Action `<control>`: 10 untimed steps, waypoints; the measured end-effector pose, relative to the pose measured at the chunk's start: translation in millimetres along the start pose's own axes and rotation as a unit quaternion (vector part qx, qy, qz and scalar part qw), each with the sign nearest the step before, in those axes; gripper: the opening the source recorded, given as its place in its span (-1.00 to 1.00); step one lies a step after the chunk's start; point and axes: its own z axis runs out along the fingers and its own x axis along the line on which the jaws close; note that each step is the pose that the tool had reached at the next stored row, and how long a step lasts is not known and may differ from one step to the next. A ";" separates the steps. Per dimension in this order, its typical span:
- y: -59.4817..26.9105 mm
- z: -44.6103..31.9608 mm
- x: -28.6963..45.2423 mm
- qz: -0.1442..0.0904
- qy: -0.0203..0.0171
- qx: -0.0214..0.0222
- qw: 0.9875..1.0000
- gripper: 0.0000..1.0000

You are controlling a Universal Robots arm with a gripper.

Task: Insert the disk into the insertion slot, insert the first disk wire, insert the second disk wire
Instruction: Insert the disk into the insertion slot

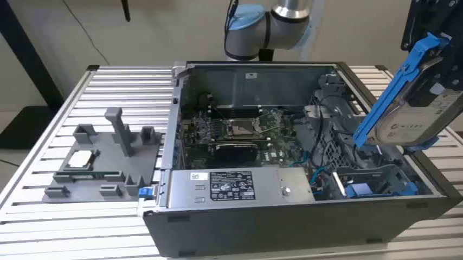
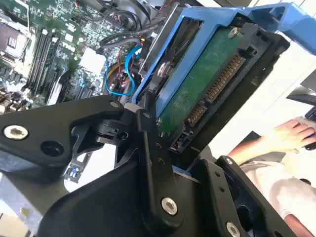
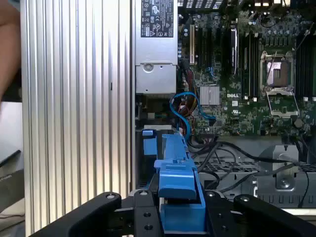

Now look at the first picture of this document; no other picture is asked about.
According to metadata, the blue disk wire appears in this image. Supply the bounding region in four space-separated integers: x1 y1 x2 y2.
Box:
291 150 336 192

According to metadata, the black graphics card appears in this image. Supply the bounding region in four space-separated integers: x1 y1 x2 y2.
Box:
212 142 260 166

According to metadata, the thin black wall cable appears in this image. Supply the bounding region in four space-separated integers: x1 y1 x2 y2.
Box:
60 0 111 66

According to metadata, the black monitor stand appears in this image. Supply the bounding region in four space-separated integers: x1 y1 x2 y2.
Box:
0 0 66 150

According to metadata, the metal disk bay cage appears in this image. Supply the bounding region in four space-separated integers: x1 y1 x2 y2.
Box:
303 73 414 196

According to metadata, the black disk wire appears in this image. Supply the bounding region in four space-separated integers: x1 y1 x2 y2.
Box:
310 94 363 168

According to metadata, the green RAM stick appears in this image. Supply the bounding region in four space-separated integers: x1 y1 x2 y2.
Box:
71 171 120 180

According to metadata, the metal socket cover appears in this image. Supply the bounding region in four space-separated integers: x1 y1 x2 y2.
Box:
256 112 284 128

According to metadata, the CPU socket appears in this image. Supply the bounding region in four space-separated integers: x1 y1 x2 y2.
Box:
224 118 259 136

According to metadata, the silver CPU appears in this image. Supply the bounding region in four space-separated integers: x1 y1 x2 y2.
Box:
67 150 96 168

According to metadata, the green motherboard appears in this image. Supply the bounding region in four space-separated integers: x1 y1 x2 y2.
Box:
179 107 308 170

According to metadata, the silver power supply unit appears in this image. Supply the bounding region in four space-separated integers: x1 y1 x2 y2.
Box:
167 166 315 209

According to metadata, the grey parts rack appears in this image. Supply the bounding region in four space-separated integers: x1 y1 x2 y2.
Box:
42 107 164 204

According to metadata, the hard disk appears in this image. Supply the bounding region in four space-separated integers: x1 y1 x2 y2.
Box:
343 180 418 198
352 31 463 152

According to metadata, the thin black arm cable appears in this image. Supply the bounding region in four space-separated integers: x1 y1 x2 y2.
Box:
224 0 240 32

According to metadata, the dark grey PC case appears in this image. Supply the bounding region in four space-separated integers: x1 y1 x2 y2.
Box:
143 60 463 258

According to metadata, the black antenna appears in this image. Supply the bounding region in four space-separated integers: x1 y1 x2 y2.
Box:
120 0 132 22

